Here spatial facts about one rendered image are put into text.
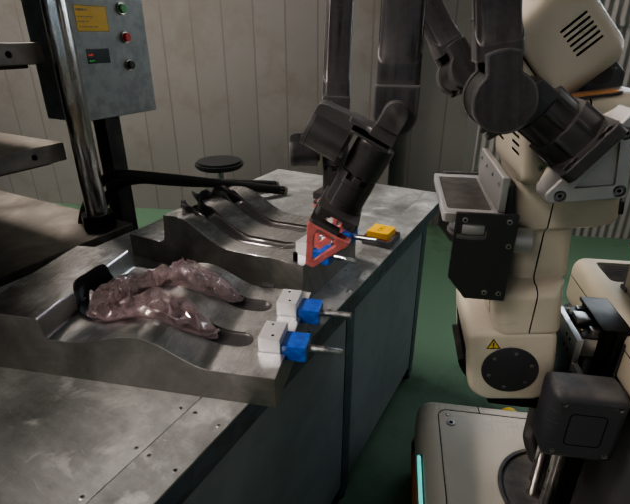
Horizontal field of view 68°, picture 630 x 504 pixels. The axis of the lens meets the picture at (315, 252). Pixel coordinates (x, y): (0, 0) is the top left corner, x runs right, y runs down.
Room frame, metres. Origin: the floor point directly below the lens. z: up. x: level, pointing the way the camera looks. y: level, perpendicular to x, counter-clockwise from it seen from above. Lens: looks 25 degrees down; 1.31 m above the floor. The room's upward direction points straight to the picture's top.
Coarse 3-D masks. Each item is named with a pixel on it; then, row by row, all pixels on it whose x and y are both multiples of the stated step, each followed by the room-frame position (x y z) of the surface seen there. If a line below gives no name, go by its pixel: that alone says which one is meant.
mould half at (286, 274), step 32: (160, 224) 1.14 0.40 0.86; (192, 224) 0.98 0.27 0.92; (256, 224) 1.07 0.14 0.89; (160, 256) 1.03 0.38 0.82; (192, 256) 0.98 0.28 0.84; (224, 256) 0.94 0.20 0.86; (256, 256) 0.90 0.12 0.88; (288, 256) 0.88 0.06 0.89; (352, 256) 1.05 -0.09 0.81; (288, 288) 0.86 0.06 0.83; (320, 288) 0.91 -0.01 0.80
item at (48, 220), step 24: (0, 192) 1.65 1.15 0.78; (0, 216) 1.40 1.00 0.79; (24, 216) 1.40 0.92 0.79; (48, 216) 1.40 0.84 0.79; (72, 216) 1.40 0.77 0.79; (0, 240) 1.21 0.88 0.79; (24, 240) 1.21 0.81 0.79; (48, 240) 1.21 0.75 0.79; (72, 240) 1.21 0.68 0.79; (96, 240) 1.23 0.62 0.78; (0, 264) 1.06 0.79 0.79; (24, 264) 1.06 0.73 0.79
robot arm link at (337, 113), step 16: (320, 112) 0.66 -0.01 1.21; (336, 112) 0.66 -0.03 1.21; (352, 112) 0.68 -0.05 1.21; (384, 112) 0.62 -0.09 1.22; (400, 112) 0.61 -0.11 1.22; (320, 128) 0.65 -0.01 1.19; (336, 128) 0.65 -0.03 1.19; (368, 128) 0.64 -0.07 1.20; (384, 128) 0.62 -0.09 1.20; (400, 128) 0.61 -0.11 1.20; (304, 144) 0.67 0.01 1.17; (320, 144) 0.65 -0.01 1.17; (336, 144) 0.65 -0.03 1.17
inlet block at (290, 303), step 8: (280, 296) 0.73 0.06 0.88; (288, 296) 0.73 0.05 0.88; (296, 296) 0.73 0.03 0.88; (280, 304) 0.71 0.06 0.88; (288, 304) 0.71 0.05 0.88; (296, 304) 0.71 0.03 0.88; (304, 304) 0.73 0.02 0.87; (312, 304) 0.73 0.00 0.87; (320, 304) 0.73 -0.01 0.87; (280, 312) 0.71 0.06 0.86; (288, 312) 0.71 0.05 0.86; (296, 312) 0.71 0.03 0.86; (304, 312) 0.71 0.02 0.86; (312, 312) 0.70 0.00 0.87; (320, 312) 0.72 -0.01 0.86; (328, 312) 0.72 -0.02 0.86; (336, 312) 0.71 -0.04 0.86; (344, 312) 0.71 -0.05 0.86; (304, 320) 0.71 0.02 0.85; (312, 320) 0.70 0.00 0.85
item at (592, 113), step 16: (560, 96) 0.60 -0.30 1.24; (544, 112) 0.60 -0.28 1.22; (560, 112) 0.60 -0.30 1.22; (576, 112) 0.60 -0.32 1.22; (592, 112) 0.60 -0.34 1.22; (528, 128) 0.61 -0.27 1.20; (544, 128) 0.60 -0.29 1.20; (560, 128) 0.59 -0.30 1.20; (576, 128) 0.59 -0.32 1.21; (592, 128) 0.59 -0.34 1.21; (608, 128) 0.58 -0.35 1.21; (624, 128) 0.56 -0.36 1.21; (544, 144) 0.61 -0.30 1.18; (560, 144) 0.59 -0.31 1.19; (576, 144) 0.59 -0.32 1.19; (592, 144) 0.57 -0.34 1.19; (608, 144) 0.56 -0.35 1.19; (544, 160) 0.65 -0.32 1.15; (560, 160) 0.60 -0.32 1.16; (576, 160) 0.58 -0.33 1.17; (592, 160) 0.56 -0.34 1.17; (560, 176) 0.58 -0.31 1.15; (576, 176) 0.57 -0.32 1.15
